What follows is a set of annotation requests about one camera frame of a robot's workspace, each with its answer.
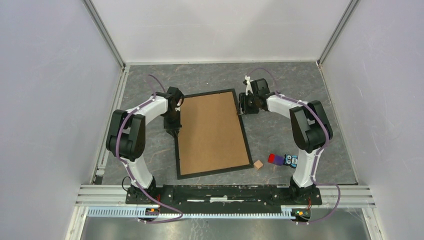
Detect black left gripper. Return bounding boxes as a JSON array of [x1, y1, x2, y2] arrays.
[[163, 109, 183, 137]]

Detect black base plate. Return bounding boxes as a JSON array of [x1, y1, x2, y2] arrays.
[[125, 184, 323, 215]]

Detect red purple toy brick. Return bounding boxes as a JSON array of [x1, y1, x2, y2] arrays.
[[267, 153, 285, 166]]

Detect small wooden cube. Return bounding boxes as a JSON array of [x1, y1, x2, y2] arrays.
[[253, 160, 264, 170]]

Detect brown backing board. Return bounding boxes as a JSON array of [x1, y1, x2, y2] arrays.
[[177, 91, 251, 176]]

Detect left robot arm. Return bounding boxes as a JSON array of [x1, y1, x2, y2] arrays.
[[105, 86, 185, 204]]

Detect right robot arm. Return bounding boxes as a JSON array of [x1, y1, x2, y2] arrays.
[[238, 76, 333, 204]]

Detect blue owl toy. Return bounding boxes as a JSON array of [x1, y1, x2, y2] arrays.
[[283, 154, 298, 169]]

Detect white cable duct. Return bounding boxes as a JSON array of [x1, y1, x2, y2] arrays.
[[87, 206, 295, 220]]

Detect aluminium frame rail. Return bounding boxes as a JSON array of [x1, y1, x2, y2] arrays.
[[82, 0, 126, 69]]

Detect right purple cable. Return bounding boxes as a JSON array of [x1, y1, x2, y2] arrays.
[[247, 67, 341, 226]]

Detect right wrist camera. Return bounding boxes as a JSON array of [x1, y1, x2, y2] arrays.
[[244, 75, 253, 96]]

